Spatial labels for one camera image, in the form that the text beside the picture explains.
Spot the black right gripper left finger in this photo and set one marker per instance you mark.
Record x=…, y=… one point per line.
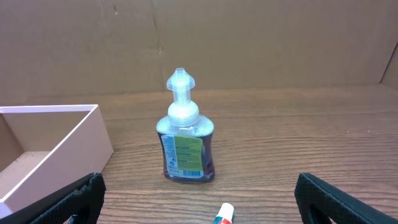
x=79, y=202

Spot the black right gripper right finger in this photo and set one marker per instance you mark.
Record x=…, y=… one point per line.
x=321, y=203

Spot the Colgate toothpaste tube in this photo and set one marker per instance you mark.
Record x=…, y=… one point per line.
x=225, y=214

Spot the pink cardboard box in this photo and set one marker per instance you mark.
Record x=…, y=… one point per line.
x=45, y=148

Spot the clear soap pump bottle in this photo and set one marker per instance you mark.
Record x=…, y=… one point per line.
x=185, y=135

